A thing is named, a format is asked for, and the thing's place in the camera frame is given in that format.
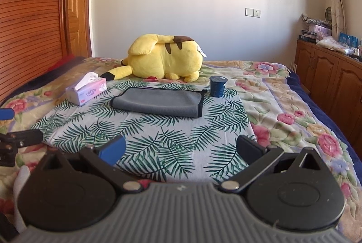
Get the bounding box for grey towel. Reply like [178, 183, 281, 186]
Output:
[110, 88, 207, 118]

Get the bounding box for floral bed blanket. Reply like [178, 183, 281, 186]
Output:
[1, 58, 361, 242]

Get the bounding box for palm leaf print cloth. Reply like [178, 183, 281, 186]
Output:
[34, 81, 255, 182]

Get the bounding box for pink tissue box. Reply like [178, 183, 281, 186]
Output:
[66, 72, 107, 106]

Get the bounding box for red and navy blanket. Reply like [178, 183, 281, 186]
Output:
[4, 55, 85, 101]

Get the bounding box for dark blue cup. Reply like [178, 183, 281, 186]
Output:
[210, 76, 228, 98]

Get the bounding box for wooden cabinet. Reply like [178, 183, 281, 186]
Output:
[295, 40, 362, 157]

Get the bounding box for yellow Pikachu plush toy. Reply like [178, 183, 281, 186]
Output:
[101, 34, 207, 82]

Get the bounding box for wooden slatted wardrobe door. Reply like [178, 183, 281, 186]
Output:
[1, 0, 92, 100]

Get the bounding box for clutter pile on cabinet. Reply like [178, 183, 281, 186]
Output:
[299, 7, 361, 62]

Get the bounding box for white wall switch socket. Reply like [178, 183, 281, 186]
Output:
[245, 8, 261, 18]

